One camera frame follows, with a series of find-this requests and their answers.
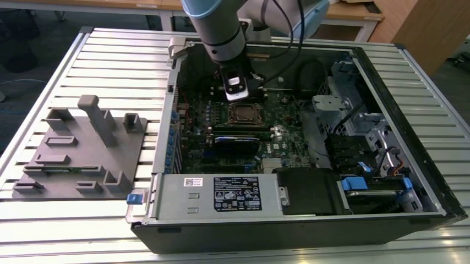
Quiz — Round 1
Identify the black drive cable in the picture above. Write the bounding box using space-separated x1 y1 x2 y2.
376 146 401 175

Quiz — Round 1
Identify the wooden desk white frame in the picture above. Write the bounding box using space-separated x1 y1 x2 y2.
0 0 173 32
170 0 385 42

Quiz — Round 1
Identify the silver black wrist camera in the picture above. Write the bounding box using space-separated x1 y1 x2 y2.
221 70 253 103

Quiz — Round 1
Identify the CPU socket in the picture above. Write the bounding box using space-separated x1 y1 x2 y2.
225 102 268 128

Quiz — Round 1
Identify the black RAM slot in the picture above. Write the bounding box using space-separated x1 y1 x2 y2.
210 123 276 133

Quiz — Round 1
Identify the black graphics card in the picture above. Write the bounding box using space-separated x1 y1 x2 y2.
212 135 261 163

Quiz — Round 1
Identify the green RAM stick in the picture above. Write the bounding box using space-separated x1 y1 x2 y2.
41 167 84 174

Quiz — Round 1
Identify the silver drive cage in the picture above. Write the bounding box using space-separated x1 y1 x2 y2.
329 62 413 177

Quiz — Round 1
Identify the silver finned heat sink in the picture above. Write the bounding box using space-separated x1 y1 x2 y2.
261 157 286 169

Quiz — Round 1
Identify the green motherboard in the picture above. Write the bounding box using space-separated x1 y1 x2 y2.
174 90 325 175

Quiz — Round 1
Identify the silver power supply unit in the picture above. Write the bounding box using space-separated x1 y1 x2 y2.
144 173 290 221

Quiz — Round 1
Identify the blue disk carrier handle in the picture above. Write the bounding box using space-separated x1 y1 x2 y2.
339 177 369 191

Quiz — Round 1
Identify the black fan shroud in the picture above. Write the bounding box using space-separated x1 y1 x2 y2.
274 167 353 217

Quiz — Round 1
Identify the silver metal bracket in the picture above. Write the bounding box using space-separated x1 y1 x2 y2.
311 95 349 111

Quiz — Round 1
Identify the grey parts rack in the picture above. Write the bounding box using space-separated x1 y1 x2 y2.
10 95 149 200

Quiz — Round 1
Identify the silver-topped CPU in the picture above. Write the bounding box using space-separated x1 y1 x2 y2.
233 106 258 122

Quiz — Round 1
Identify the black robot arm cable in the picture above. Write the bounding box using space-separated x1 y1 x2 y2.
258 0 305 85

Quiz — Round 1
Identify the wooden cabinet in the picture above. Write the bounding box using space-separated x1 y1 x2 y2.
368 0 470 78

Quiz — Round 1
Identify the black office chair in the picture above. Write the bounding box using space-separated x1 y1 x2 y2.
0 8 41 74

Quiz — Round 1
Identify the black PC case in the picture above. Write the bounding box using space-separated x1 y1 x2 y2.
129 37 468 255

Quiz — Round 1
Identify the metal socket cover frame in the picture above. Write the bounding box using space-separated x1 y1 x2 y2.
229 103 264 125

